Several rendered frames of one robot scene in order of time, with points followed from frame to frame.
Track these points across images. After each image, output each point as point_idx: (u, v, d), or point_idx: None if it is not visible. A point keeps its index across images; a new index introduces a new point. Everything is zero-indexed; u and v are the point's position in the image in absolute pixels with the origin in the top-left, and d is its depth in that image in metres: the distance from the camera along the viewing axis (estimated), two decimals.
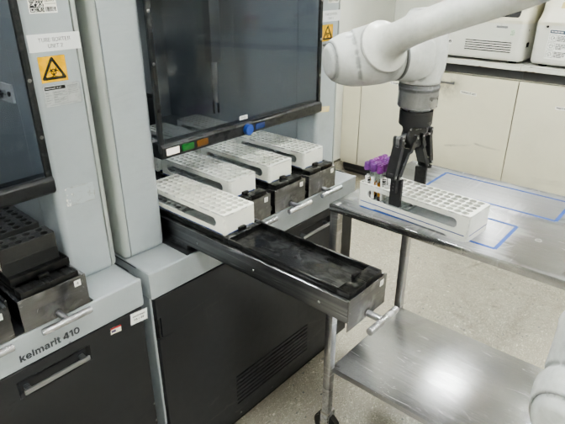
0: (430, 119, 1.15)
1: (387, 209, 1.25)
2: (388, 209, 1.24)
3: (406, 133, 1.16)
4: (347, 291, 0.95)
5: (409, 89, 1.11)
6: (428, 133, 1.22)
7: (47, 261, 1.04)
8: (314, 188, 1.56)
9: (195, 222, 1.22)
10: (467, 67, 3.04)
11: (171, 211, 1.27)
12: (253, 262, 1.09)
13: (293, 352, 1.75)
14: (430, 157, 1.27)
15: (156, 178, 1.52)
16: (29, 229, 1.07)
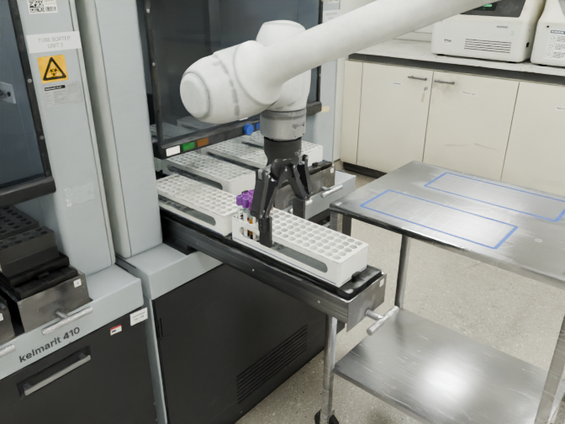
0: (296, 149, 0.99)
1: (260, 249, 1.09)
2: (261, 249, 1.09)
3: (271, 164, 1.01)
4: (347, 291, 0.95)
5: (267, 115, 0.96)
6: (302, 162, 1.07)
7: (47, 261, 1.04)
8: (314, 188, 1.56)
9: (195, 222, 1.22)
10: (467, 67, 3.04)
11: (171, 211, 1.27)
12: (253, 262, 1.09)
13: (293, 352, 1.75)
14: (308, 188, 1.12)
15: (156, 178, 1.52)
16: (29, 229, 1.07)
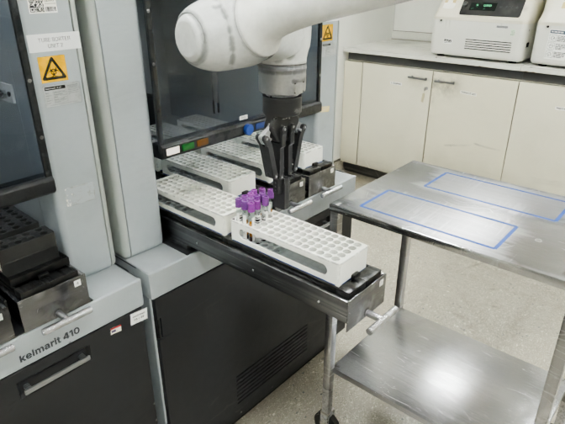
0: (296, 107, 0.96)
1: (259, 251, 1.09)
2: (260, 251, 1.09)
3: (269, 125, 0.97)
4: (347, 291, 0.96)
5: (266, 70, 0.92)
6: (299, 129, 1.03)
7: (47, 261, 1.04)
8: (314, 188, 1.56)
9: (195, 222, 1.22)
10: (467, 67, 3.04)
11: (171, 211, 1.28)
12: (253, 262, 1.09)
13: (293, 352, 1.75)
14: (293, 165, 1.06)
15: (156, 178, 1.52)
16: (29, 229, 1.07)
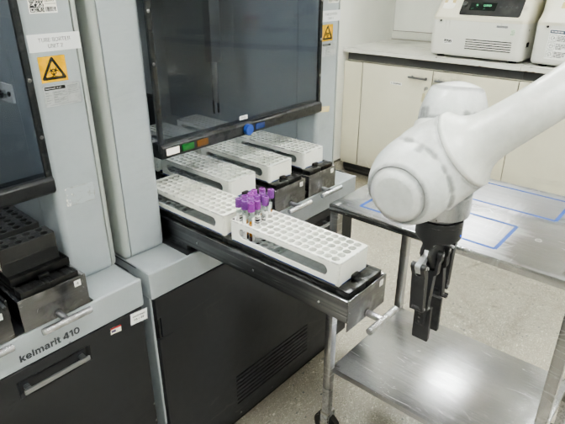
0: None
1: (259, 251, 1.09)
2: (260, 251, 1.09)
3: None
4: (347, 291, 0.96)
5: None
6: (417, 263, 0.84)
7: (47, 261, 1.04)
8: (314, 188, 1.56)
9: (195, 222, 1.22)
10: (467, 67, 3.04)
11: (171, 211, 1.28)
12: (253, 262, 1.09)
13: (293, 352, 1.75)
14: (414, 304, 0.86)
15: (156, 178, 1.52)
16: (29, 229, 1.07)
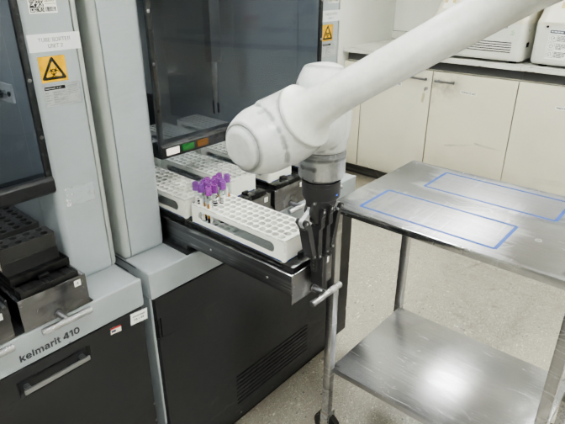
0: None
1: (216, 231, 1.17)
2: (217, 232, 1.17)
3: None
4: (292, 266, 1.04)
5: None
6: (303, 219, 0.99)
7: (47, 261, 1.04)
8: None
9: (160, 206, 1.30)
10: (467, 67, 3.04)
11: None
12: (210, 241, 1.17)
13: (293, 352, 1.75)
14: (307, 253, 1.02)
15: None
16: (29, 229, 1.07)
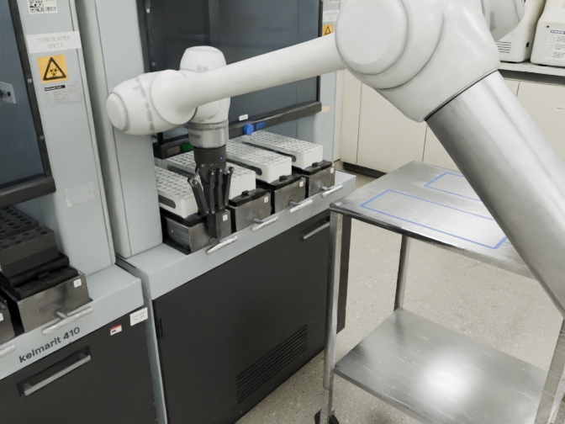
0: None
1: None
2: None
3: (222, 161, 1.22)
4: (189, 220, 1.23)
5: None
6: (194, 179, 1.18)
7: (47, 261, 1.04)
8: (314, 188, 1.56)
9: None
10: None
11: None
12: None
13: (293, 352, 1.75)
14: (201, 209, 1.21)
15: None
16: (29, 229, 1.07)
